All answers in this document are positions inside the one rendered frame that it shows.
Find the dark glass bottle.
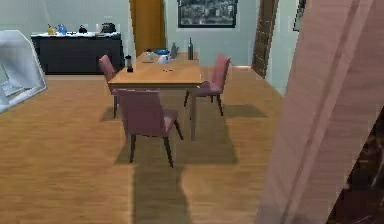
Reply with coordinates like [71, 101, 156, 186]
[187, 36, 195, 61]

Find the grey spray bottle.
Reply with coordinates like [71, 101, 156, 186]
[170, 42, 180, 60]

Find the black kitchen counter cabinet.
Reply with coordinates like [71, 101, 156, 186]
[30, 31, 125, 76]

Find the pink dining chair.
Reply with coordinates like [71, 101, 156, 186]
[97, 54, 119, 119]
[116, 88, 185, 169]
[183, 54, 232, 117]

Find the wooden dining table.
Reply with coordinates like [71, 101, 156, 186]
[107, 51, 203, 142]

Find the white kettle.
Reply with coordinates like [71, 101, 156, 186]
[157, 53, 172, 66]

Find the black pepper grinder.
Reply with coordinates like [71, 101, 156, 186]
[124, 54, 134, 73]

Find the orange wooden door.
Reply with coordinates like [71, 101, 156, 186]
[129, 0, 167, 58]

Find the dark brown wooden door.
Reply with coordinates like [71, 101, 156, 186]
[251, 0, 280, 80]

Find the black toaster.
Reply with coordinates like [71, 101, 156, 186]
[100, 22, 117, 34]

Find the pink wooden door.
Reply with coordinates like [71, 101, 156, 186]
[255, 0, 384, 224]

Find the dark framed wall picture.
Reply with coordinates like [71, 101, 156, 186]
[177, 0, 239, 29]

